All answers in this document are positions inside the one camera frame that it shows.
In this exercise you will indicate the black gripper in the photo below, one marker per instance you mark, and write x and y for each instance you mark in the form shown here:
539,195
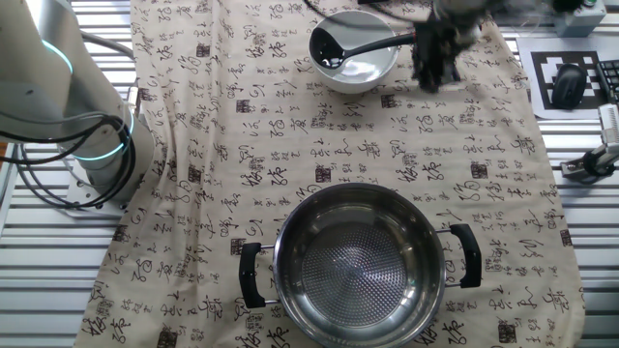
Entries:
445,36

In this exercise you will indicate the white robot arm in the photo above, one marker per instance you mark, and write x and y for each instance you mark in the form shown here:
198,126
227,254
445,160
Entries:
58,72

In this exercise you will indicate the white ceramic bowl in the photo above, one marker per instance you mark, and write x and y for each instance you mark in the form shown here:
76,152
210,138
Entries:
362,72

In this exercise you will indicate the white sheet with black marker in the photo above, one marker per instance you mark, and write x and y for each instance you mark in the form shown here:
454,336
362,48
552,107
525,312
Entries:
541,63

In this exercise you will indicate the black computer mouse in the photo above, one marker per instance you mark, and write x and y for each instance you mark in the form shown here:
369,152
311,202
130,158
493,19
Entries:
569,87

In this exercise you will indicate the grey box with green button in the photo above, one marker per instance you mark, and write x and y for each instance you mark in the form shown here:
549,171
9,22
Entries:
578,21

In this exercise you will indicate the black keyboard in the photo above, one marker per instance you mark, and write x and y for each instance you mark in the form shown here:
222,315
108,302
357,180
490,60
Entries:
610,77

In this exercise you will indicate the beige calligraphy print tablecloth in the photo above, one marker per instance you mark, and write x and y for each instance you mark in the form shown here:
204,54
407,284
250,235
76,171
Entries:
242,145

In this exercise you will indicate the black silver camera mount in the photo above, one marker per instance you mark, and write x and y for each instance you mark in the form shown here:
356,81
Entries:
597,164

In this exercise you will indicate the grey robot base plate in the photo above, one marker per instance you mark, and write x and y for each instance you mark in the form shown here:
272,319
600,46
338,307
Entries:
82,202

